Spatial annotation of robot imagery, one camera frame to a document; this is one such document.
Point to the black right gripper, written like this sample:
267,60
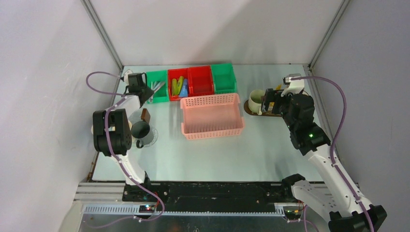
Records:
269,96

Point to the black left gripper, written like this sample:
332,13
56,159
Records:
149,92

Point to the light green mug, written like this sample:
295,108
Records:
255,101

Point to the white toothbrush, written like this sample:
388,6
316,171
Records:
156,87

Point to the brown wooden toothbrush holder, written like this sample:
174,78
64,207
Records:
145,115

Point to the black mug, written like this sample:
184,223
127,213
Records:
143,134

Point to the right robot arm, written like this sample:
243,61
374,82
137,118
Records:
347,210

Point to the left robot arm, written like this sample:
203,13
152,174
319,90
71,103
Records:
124,124

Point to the brown wooden oval tray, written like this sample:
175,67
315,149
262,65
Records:
249,112

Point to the red bin with toothpaste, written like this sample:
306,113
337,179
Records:
175,74

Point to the green toothpaste tube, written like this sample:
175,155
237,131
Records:
174,87
179,84

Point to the green bin with toothbrushes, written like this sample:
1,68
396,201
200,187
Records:
158,76

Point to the green bin far right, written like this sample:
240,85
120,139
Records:
224,78

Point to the pink perforated basket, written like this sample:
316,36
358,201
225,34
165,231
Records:
211,116

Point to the red bin with holder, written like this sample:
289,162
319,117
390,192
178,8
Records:
200,81

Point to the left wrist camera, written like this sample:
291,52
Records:
125,78

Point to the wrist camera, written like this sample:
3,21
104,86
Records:
125,78
294,84

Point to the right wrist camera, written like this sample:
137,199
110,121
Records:
294,84

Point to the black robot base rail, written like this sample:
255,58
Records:
213,197

